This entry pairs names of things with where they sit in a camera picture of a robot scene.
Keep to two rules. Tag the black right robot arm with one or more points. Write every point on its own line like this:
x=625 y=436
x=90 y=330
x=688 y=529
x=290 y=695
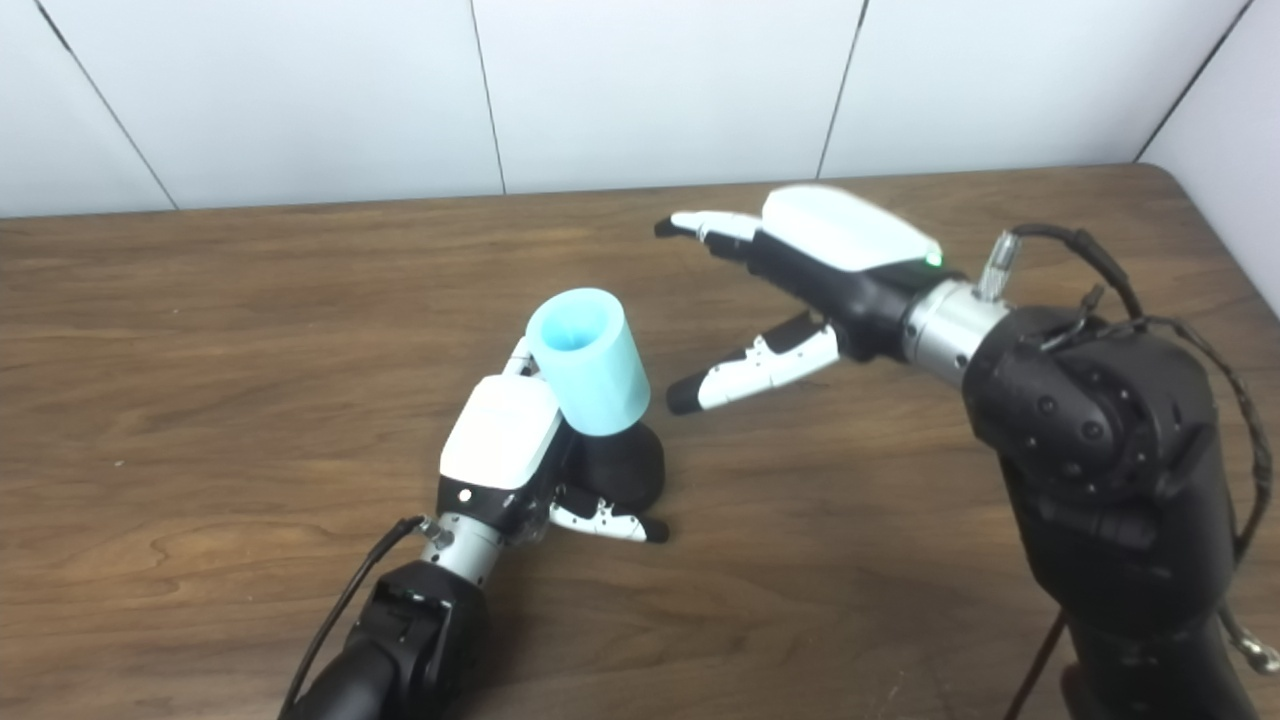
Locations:
x=1110 y=470

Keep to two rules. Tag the light blue cup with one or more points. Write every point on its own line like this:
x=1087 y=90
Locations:
x=595 y=375

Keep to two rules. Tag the black funnel-shaped nozzle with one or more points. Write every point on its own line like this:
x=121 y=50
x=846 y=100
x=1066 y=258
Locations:
x=625 y=465

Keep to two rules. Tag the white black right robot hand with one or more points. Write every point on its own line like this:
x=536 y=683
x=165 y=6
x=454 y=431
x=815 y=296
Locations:
x=840 y=235

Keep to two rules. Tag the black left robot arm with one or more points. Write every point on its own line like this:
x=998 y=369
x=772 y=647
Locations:
x=410 y=640

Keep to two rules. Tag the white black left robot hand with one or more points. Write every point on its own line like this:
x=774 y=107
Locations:
x=500 y=430

